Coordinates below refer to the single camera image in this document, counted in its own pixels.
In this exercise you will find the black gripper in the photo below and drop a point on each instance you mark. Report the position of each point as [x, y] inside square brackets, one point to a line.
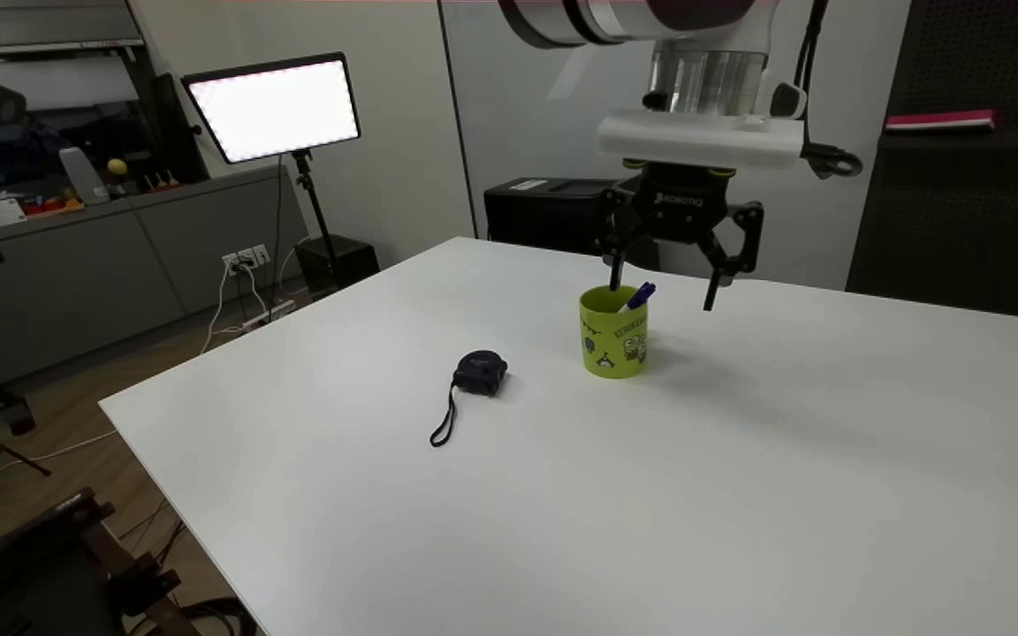
[680, 206]

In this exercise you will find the black marker pen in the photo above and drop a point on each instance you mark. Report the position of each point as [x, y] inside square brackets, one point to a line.
[641, 295]

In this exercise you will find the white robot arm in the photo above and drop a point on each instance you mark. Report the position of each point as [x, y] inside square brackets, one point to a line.
[696, 84]

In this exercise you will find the yellow-green mug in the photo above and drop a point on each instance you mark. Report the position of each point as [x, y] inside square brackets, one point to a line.
[614, 349]

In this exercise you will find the black computer case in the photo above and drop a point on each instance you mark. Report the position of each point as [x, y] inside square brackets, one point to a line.
[544, 212]

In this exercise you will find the pink book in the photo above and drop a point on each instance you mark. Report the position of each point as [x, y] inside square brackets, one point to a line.
[939, 123]

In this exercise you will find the tall black cabinet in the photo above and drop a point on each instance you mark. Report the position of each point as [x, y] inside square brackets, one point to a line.
[969, 224]

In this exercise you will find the black floor box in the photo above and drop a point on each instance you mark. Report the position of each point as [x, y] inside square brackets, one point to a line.
[352, 262]

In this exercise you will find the black light stand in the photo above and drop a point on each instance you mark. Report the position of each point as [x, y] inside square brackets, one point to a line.
[315, 212]

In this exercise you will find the bright led light panel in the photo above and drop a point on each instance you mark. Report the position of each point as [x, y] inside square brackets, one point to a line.
[275, 109]

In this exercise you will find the white power strip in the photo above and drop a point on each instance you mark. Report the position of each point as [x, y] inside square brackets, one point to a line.
[245, 255]

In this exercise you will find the yellow ball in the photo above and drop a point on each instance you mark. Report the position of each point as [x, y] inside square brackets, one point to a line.
[117, 169]

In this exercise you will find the white bottle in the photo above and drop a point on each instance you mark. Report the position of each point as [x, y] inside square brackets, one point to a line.
[81, 177]

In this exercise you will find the grey low cabinet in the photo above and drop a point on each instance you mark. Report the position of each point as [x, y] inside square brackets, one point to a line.
[72, 289]

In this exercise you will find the dark wooden chair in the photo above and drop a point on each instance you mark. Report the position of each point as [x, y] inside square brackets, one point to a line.
[38, 579]

